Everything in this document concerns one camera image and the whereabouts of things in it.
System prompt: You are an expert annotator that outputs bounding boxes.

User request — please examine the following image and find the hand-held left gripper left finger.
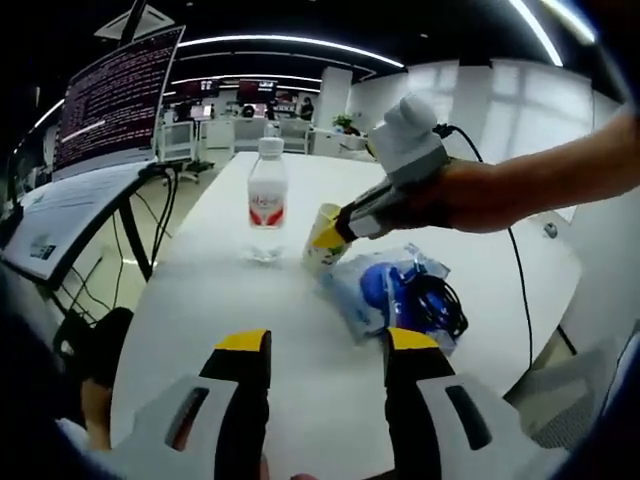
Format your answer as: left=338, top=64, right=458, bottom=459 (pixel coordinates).
left=110, top=328, right=274, bottom=480

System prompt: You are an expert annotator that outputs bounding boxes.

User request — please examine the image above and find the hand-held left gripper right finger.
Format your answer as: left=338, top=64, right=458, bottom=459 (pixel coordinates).
left=383, top=327, right=569, bottom=480

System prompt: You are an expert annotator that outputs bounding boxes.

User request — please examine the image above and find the white paper cup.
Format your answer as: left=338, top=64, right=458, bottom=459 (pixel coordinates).
left=301, top=202, right=352, bottom=278

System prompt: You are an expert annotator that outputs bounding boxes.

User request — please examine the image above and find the packet with blue round pad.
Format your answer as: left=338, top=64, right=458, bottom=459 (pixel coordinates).
left=318, top=249, right=416, bottom=347

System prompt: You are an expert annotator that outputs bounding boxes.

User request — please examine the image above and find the clear plastic water bottle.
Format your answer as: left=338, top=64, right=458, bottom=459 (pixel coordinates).
left=246, top=136, right=292, bottom=267

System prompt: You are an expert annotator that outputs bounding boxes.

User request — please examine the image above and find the person's right hand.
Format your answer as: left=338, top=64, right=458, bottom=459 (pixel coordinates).
left=394, top=160, right=490, bottom=234

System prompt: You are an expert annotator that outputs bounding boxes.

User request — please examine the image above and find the white chair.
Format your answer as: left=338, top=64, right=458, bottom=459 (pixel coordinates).
left=161, top=118, right=202, bottom=162
left=278, top=118, right=310, bottom=155

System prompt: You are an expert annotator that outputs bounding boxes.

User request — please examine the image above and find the person's leg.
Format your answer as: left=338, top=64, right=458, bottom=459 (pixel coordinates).
left=53, top=306, right=137, bottom=452

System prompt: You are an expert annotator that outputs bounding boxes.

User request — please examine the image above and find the grey mesh office chair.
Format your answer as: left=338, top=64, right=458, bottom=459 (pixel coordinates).
left=503, top=344, right=624, bottom=454

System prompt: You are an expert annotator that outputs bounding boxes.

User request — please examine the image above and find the white table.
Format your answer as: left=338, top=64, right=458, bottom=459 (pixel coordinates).
left=110, top=151, right=585, bottom=480

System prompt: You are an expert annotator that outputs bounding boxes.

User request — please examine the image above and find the curved ceiling light strip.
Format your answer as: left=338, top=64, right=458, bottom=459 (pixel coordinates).
left=176, top=34, right=405, bottom=67

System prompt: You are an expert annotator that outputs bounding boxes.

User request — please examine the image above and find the tilted white stand desk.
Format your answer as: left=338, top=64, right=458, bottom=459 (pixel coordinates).
left=0, top=162, right=174, bottom=292

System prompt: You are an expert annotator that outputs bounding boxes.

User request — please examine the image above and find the large computer monitor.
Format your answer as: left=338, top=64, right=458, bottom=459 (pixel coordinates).
left=51, top=23, right=187, bottom=182

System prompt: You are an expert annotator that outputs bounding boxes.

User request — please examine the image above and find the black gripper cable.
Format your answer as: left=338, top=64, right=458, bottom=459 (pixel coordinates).
left=433, top=123, right=535, bottom=372

